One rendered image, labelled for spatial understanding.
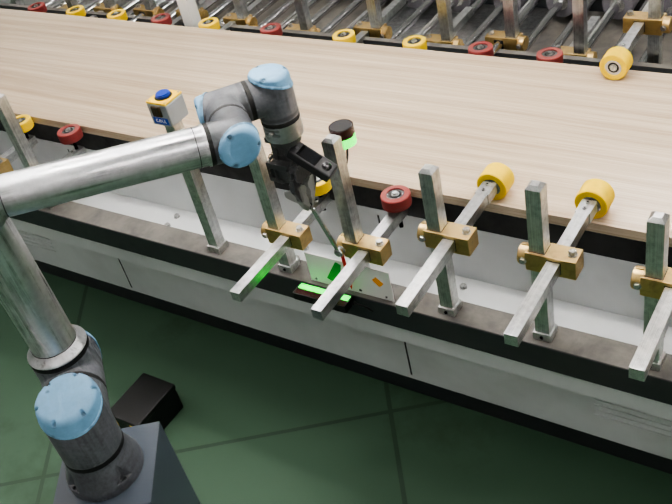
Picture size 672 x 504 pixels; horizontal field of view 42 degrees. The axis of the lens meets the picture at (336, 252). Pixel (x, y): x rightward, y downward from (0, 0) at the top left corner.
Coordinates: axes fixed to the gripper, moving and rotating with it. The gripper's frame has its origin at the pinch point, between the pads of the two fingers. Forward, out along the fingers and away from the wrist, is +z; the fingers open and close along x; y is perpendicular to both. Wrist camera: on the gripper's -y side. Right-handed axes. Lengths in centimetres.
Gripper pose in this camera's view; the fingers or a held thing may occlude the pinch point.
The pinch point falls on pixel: (310, 206)
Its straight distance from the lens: 213.6
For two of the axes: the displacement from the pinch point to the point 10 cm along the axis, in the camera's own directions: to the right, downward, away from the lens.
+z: 1.8, 7.5, 6.3
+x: -5.1, 6.2, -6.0
